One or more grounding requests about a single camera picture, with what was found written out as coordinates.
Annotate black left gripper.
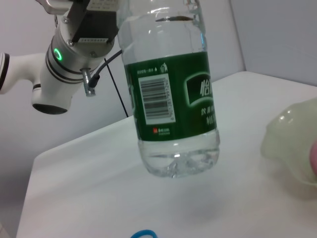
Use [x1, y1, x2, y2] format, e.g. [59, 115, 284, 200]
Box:
[70, 0, 119, 45]

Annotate clear green-label water bottle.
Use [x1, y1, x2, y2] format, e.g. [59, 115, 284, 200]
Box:
[116, 0, 221, 179]

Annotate blue scissors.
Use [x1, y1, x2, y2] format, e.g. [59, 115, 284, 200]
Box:
[130, 229, 159, 238]

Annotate pink peach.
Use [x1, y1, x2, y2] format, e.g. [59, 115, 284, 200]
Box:
[309, 141, 317, 177]

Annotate green glass fruit plate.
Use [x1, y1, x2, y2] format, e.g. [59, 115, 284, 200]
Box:
[260, 96, 317, 199]

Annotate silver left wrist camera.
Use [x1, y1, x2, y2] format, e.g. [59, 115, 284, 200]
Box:
[36, 0, 75, 15]

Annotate left gripper cable with plug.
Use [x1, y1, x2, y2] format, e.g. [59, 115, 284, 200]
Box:
[81, 49, 124, 97]

